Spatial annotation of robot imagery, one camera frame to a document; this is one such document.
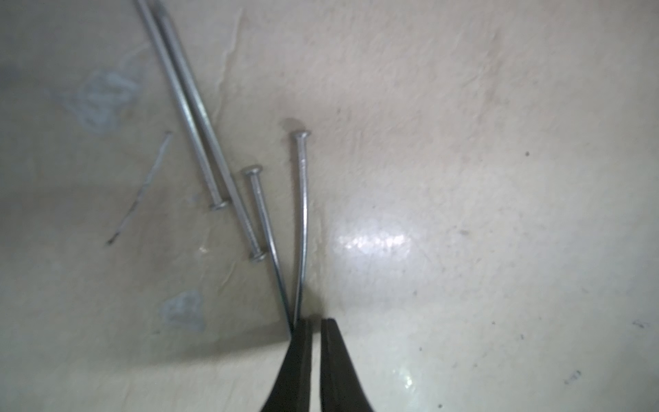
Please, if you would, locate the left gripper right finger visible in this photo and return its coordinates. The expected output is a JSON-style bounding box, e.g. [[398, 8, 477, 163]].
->
[[320, 319, 373, 412]]

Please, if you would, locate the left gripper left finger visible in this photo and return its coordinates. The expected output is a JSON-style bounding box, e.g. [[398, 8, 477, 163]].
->
[[261, 319, 313, 412]]

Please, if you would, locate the long steel nail pair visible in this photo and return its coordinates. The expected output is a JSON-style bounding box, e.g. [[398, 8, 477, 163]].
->
[[134, 0, 229, 210], [153, 1, 265, 262]]

